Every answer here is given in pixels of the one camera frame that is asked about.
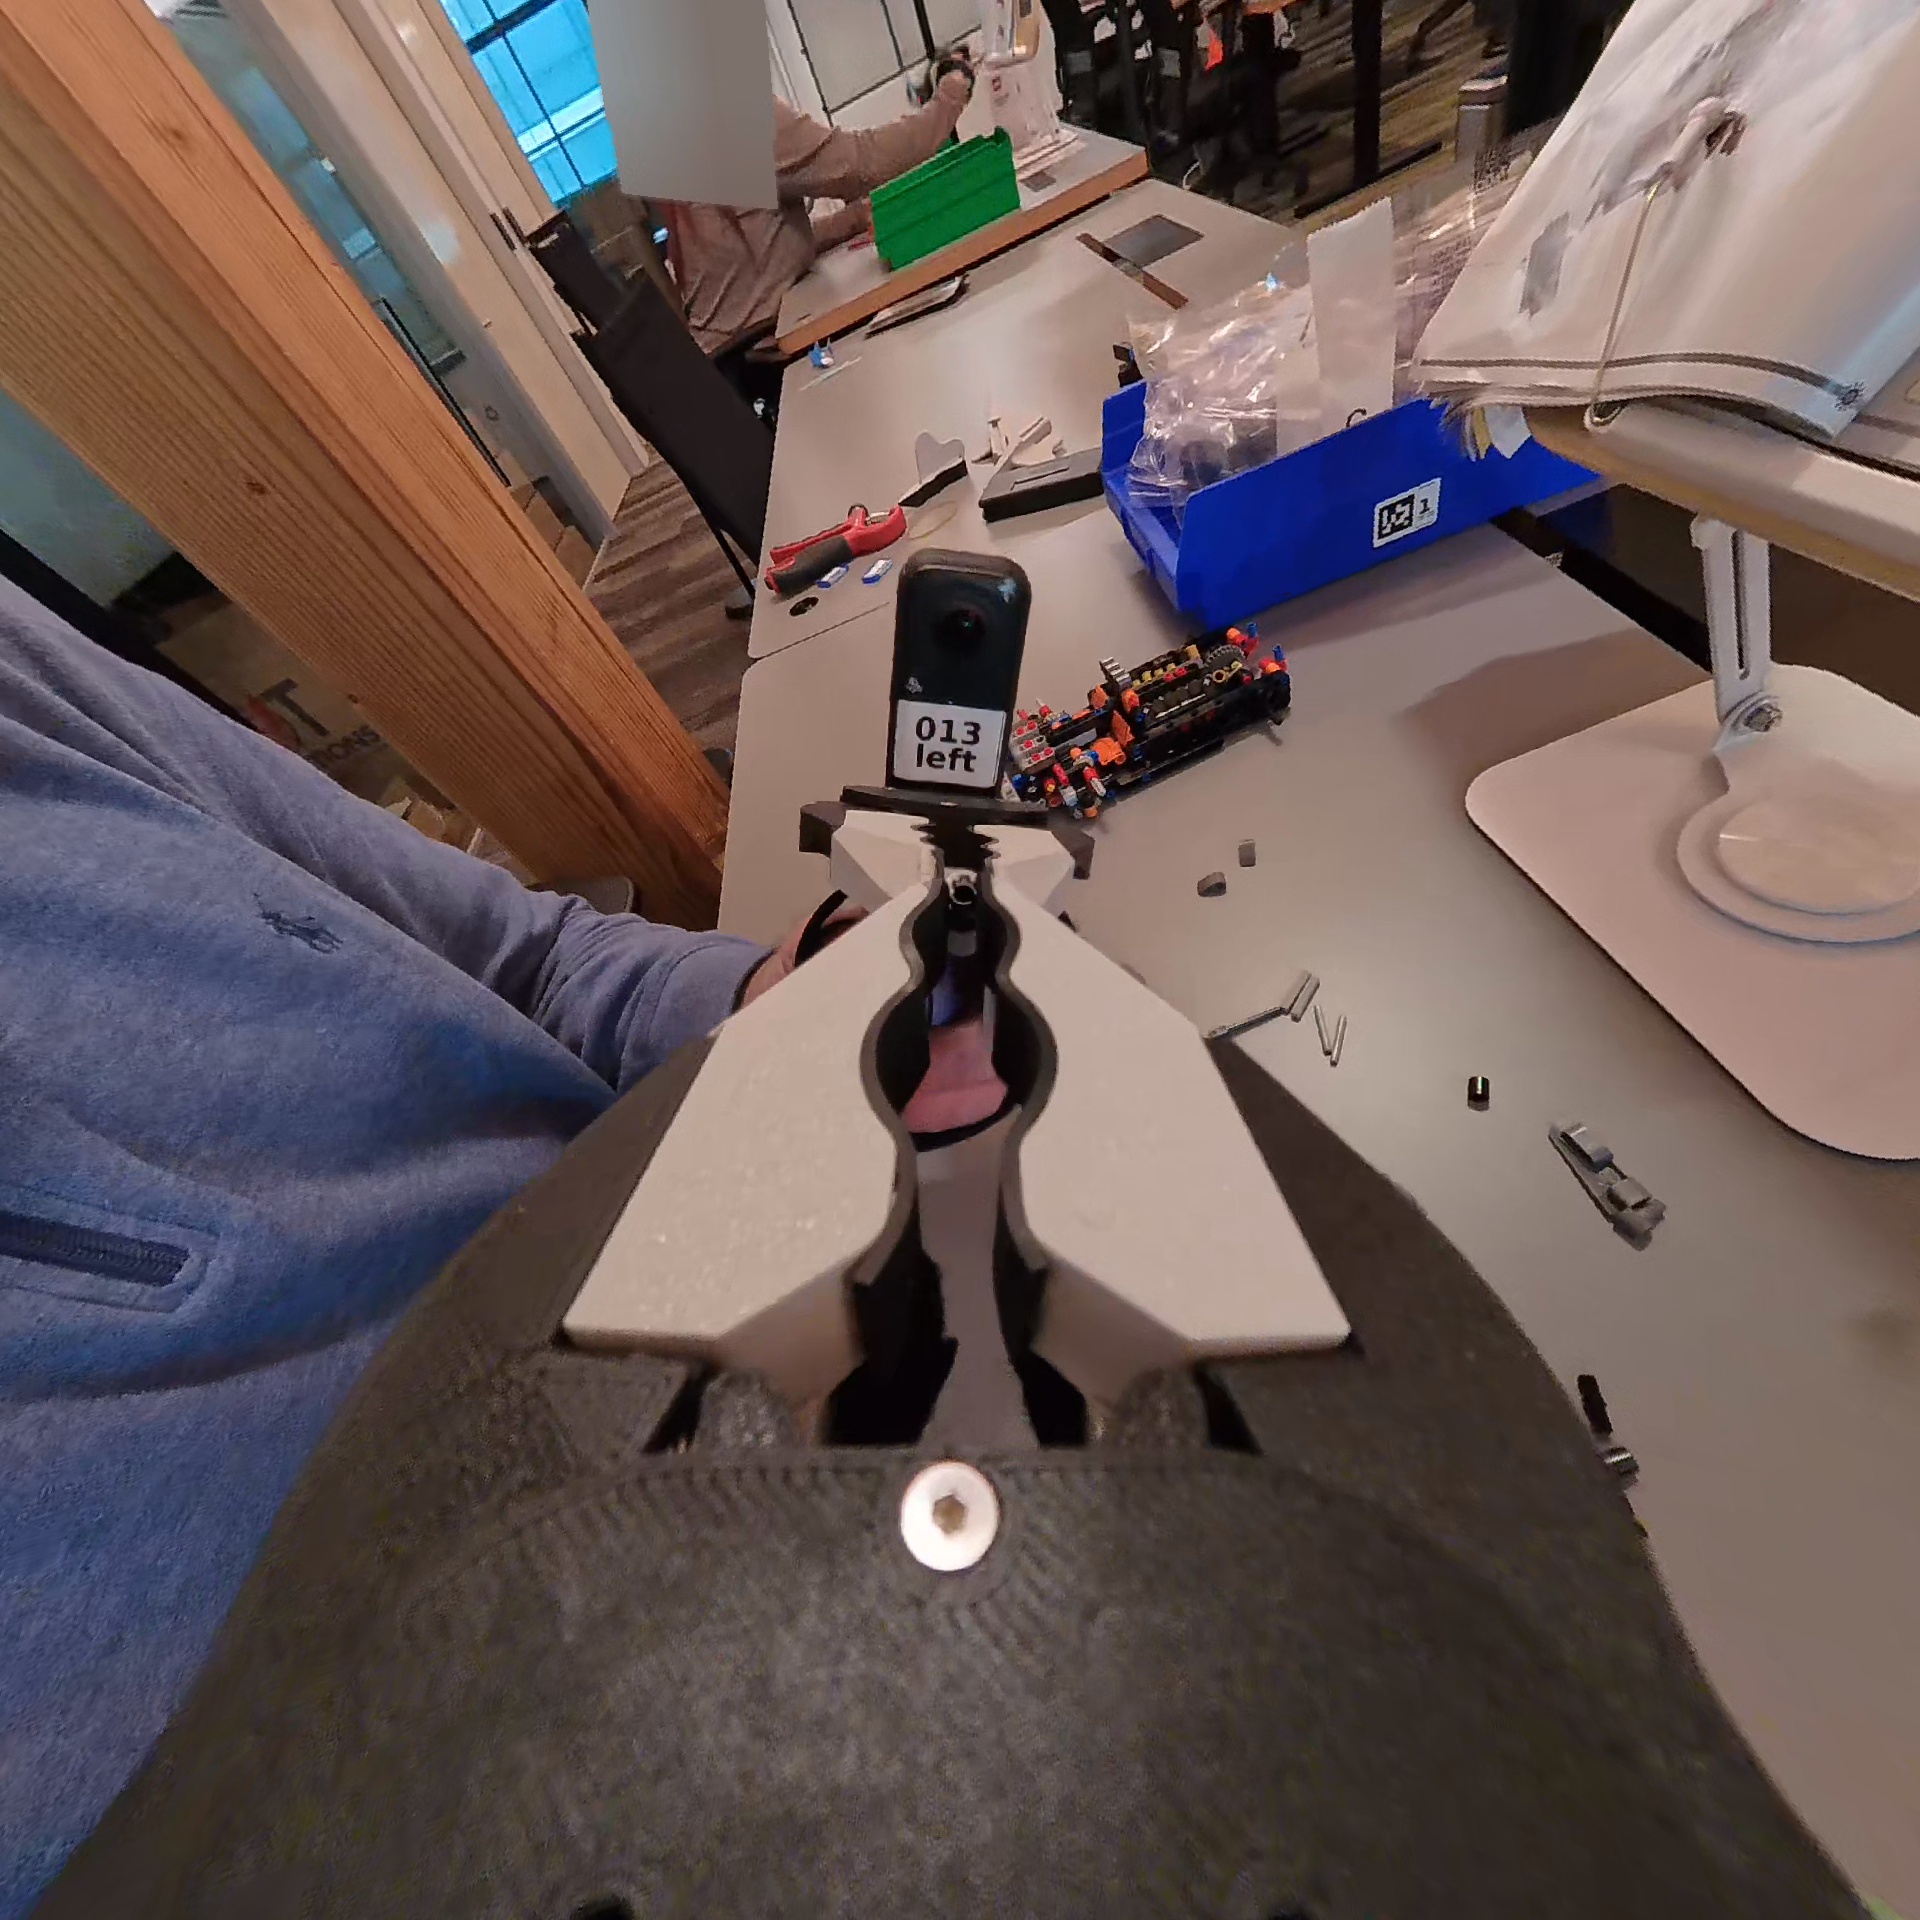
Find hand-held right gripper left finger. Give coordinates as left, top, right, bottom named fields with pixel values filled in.
left=559, top=880, right=951, bottom=1440

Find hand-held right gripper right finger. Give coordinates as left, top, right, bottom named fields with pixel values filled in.
left=976, top=876, right=1355, bottom=1420

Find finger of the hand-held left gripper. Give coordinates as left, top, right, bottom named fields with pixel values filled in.
left=984, top=824, right=1081, bottom=917
left=826, top=820, right=941, bottom=924

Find person's left forearm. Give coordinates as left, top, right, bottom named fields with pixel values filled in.
left=450, top=842, right=778, bottom=1105

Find lego car chassis model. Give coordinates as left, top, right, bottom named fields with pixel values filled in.
left=1007, top=627, right=1295, bottom=822

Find lego instruction booklet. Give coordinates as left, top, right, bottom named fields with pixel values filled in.
left=1411, top=0, right=1920, bottom=443

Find grey plate with black edge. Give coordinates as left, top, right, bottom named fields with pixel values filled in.
left=896, top=428, right=977, bottom=517

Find blue storage bin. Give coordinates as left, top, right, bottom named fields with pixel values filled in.
left=1099, top=377, right=1605, bottom=633

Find clear plastic parts bags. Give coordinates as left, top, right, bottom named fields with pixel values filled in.
left=1126, top=224, right=1479, bottom=495

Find green storage bin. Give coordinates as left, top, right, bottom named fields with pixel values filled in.
left=871, top=127, right=1022, bottom=271

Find white paper sheet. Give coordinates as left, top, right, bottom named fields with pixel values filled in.
left=1303, top=199, right=1399, bottom=420

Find person's blue sweater torso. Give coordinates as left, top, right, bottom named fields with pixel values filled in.
left=0, top=575, right=722, bottom=1920

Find white book stand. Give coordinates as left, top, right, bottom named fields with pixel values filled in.
left=1466, top=391, right=1920, bottom=1161

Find printed cardboard box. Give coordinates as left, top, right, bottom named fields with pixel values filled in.
left=151, top=601, right=496, bottom=864

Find wooden pillar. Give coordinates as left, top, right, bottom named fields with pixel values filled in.
left=0, top=0, right=732, bottom=932

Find blue window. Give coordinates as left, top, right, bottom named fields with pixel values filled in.
left=437, top=0, right=618, bottom=208

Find red handled pliers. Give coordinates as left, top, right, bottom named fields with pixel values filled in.
left=763, top=505, right=910, bottom=595

